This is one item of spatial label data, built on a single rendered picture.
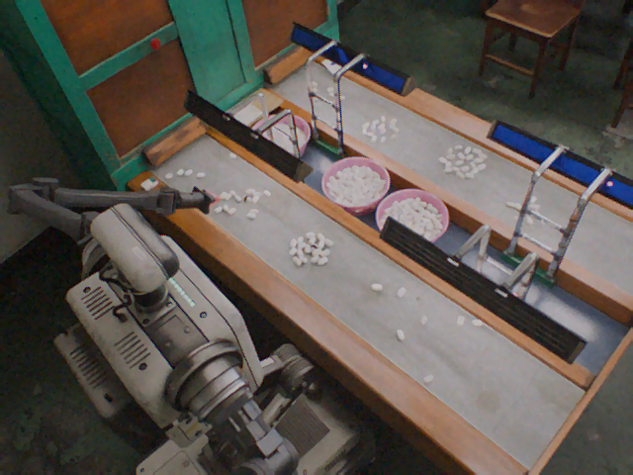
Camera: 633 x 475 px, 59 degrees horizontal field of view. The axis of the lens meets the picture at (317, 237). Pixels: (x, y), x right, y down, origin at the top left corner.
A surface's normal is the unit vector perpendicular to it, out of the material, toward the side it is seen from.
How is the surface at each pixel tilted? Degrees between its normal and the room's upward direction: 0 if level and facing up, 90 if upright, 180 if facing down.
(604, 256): 0
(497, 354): 0
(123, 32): 90
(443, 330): 0
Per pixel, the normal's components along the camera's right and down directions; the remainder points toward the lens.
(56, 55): 0.72, 0.51
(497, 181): -0.09, -0.61
